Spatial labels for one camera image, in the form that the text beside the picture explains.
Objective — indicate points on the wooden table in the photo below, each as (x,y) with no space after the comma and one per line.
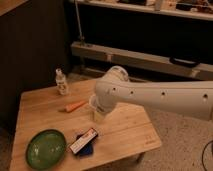
(125,132)

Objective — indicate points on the metal pole stand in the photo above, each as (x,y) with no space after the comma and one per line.
(81,37)

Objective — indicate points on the green ceramic bowl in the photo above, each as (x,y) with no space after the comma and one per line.
(45,149)

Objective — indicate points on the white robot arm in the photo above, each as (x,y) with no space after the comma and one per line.
(194,99)

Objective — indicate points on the small white bottle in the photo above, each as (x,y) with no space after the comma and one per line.
(61,82)

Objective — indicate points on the blue object under box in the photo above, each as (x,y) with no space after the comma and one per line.
(86,150)

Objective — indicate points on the black case handle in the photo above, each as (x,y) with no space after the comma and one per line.
(183,63)

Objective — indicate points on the orange carrot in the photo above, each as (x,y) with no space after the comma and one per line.
(73,106)

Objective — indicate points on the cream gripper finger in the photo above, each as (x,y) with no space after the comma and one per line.
(97,117)

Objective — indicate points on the black white red box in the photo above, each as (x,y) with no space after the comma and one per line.
(83,140)

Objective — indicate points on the long grey case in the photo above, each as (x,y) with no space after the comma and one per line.
(140,60)

